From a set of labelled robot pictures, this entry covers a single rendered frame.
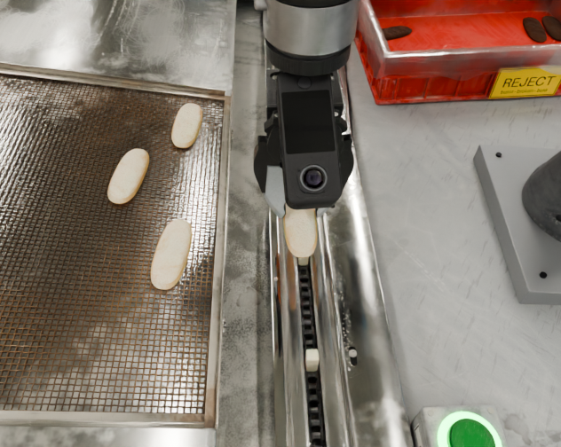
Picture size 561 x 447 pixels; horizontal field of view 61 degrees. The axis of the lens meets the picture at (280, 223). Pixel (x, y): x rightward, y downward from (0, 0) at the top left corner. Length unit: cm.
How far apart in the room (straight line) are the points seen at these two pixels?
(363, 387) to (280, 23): 35
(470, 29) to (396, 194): 52
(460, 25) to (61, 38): 79
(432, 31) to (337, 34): 75
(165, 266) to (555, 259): 48
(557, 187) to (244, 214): 41
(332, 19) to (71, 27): 62
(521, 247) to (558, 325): 10
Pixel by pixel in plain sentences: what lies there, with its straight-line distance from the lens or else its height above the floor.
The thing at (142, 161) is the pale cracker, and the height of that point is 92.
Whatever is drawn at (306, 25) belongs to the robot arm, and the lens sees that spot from 37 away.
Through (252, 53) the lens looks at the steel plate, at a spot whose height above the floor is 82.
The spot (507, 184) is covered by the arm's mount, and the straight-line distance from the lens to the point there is 76.
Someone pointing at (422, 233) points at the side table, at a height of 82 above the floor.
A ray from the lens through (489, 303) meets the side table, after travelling 66.
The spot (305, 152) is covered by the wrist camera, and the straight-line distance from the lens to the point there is 39.
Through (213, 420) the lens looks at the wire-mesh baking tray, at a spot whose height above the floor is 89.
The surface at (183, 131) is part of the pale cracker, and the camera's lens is 69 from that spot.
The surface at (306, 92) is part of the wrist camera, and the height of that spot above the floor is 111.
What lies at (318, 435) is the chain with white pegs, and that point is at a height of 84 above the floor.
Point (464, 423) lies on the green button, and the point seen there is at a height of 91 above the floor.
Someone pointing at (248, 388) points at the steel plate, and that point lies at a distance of 56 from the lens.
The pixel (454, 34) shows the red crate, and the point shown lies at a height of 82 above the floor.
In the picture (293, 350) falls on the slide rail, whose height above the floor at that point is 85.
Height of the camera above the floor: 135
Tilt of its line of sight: 51 degrees down
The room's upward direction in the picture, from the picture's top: straight up
